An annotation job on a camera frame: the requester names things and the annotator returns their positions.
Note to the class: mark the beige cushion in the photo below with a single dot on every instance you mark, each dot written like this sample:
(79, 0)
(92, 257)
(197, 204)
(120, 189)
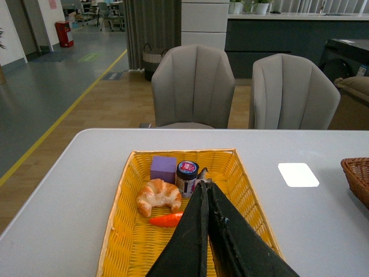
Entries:
(357, 85)

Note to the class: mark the purple foam cube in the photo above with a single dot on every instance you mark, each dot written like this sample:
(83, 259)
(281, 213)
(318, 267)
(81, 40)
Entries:
(163, 167)

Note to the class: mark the right grey armchair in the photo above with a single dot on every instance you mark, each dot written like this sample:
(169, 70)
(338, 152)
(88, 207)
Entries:
(291, 92)

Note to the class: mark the office chair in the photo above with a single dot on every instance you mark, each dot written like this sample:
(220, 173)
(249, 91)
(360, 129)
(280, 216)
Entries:
(106, 15)

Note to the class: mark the yellow woven basket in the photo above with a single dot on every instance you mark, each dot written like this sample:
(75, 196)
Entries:
(131, 245)

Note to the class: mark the right white plant pot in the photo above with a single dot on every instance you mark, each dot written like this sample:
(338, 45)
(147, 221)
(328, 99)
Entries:
(261, 6)

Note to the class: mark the brown wicker basket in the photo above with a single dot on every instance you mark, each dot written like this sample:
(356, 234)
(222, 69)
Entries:
(356, 172)

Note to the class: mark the small dark jar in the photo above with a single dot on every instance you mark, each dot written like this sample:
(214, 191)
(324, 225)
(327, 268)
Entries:
(186, 174)

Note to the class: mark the toy croissant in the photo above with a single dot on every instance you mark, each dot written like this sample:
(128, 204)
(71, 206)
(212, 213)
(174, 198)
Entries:
(158, 193)

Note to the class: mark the grey curtain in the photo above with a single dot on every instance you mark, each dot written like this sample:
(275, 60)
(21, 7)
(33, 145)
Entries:
(157, 23)

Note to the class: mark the white drawer cabinet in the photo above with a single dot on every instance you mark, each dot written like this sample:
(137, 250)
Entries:
(204, 22)

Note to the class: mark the dark grey counter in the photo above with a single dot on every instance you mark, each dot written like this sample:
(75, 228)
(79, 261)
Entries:
(251, 37)

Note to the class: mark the panda figurine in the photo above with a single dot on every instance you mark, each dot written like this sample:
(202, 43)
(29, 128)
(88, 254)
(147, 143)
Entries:
(202, 177)

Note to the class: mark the black appliance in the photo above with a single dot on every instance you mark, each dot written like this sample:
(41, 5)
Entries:
(344, 58)

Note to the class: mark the left grey armchair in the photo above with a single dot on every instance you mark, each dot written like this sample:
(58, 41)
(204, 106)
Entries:
(193, 88)

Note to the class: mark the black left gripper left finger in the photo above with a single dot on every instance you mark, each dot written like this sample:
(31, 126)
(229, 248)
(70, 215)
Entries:
(186, 252)

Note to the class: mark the grey armchair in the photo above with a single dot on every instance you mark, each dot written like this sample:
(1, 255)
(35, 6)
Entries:
(193, 88)
(291, 92)

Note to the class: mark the orange toy carrot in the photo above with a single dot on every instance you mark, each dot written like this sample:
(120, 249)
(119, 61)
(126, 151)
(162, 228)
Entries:
(170, 220)

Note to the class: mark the white plant pot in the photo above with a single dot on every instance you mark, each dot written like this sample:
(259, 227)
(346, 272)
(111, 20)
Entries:
(235, 6)
(261, 6)

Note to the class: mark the left white plant pot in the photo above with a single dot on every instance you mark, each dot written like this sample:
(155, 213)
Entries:
(235, 6)

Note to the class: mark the dark handled storage basket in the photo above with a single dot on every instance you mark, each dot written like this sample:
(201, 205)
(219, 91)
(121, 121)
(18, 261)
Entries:
(151, 59)

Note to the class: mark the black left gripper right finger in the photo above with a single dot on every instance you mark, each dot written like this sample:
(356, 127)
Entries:
(236, 248)

